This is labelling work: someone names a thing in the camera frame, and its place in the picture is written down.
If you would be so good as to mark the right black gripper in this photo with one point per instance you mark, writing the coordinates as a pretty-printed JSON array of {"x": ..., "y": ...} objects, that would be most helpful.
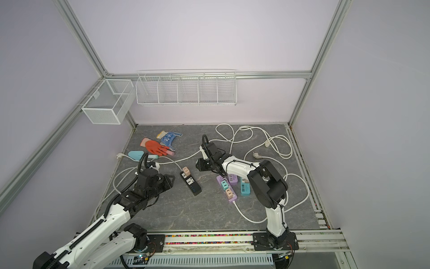
[{"x": 201, "y": 167}]

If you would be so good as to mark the teal dustpan scoop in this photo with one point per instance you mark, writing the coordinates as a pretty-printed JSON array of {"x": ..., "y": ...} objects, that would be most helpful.
[{"x": 137, "y": 155}]

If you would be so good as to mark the blue patterned glove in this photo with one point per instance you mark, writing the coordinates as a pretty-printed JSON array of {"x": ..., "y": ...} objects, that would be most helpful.
[{"x": 167, "y": 138}]

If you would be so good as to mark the purple power strip rear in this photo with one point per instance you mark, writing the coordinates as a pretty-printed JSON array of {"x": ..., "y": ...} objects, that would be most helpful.
[{"x": 232, "y": 179}]

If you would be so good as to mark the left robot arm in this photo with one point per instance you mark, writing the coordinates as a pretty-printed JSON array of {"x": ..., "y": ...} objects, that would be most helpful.
[{"x": 111, "y": 236}]

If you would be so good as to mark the purple power strip front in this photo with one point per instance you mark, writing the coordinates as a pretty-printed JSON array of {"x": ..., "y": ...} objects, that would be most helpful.
[{"x": 219, "y": 179}]

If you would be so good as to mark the pink charger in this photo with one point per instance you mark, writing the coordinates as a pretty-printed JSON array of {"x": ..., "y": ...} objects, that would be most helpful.
[{"x": 229, "y": 193}]

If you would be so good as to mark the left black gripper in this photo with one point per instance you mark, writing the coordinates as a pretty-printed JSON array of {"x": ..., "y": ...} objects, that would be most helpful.
[{"x": 166, "y": 180}]

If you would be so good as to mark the black power strip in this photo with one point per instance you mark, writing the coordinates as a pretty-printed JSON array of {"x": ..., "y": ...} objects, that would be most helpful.
[{"x": 192, "y": 184}]

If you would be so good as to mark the teal charger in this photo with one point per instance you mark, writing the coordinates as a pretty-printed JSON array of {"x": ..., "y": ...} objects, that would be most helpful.
[{"x": 225, "y": 185}]

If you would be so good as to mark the pink USB charger plug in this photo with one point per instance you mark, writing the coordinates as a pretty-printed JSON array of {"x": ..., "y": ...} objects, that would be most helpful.
[{"x": 186, "y": 171}]

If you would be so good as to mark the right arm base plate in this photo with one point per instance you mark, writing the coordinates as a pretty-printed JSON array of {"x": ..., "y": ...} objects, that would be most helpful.
[{"x": 268, "y": 242}]

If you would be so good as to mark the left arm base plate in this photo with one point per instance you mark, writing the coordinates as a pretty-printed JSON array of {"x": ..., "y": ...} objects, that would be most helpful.
[{"x": 152, "y": 243}]

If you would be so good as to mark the white wire basket rack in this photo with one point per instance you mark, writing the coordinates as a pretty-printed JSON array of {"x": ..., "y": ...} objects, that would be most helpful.
[{"x": 186, "y": 87}]

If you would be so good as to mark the purple power strip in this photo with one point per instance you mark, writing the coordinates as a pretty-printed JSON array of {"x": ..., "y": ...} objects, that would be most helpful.
[
  {"x": 219, "y": 179},
  {"x": 232, "y": 179}
]

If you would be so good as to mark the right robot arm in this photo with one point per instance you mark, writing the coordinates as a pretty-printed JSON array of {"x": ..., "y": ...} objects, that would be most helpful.
[{"x": 268, "y": 185}]

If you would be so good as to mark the white mesh box basket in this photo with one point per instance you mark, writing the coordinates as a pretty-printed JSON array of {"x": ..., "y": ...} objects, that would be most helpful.
[{"x": 110, "y": 102}]

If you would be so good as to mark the red rubber glove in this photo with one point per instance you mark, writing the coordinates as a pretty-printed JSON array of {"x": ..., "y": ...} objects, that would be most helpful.
[{"x": 156, "y": 148}]

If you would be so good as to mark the pink glove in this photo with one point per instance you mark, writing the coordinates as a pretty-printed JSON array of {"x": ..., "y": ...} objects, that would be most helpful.
[{"x": 171, "y": 153}]

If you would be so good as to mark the teal power strip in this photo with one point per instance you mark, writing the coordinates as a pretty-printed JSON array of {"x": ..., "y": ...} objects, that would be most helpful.
[{"x": 245, "y": 187}]

